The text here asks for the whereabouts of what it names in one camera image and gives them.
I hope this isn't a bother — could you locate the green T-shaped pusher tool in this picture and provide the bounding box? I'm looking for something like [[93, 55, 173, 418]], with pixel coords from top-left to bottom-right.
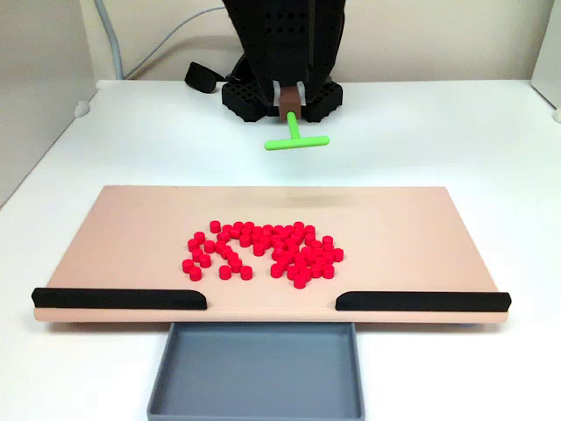
[[264, 85, 330, 153]]

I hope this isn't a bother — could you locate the grey container tray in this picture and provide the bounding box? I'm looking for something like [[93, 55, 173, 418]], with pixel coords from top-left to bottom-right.
[[146, 321, 366, 421]]

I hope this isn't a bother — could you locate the peach flat board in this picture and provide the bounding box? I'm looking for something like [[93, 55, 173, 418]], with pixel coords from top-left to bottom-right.
[[32, 184, 513, 325]]

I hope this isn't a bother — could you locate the white cable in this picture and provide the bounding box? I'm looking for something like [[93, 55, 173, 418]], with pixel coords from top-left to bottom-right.
[[124, 4, 229, 81]]

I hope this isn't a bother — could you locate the grey cable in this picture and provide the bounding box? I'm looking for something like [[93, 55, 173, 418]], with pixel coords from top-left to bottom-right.
[[92, 0, 126, 81]]

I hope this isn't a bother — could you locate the black edge rail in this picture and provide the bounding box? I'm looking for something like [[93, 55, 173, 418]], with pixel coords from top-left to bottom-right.
[[335, 289, 512, 313], [31, 287, 208, 311]]

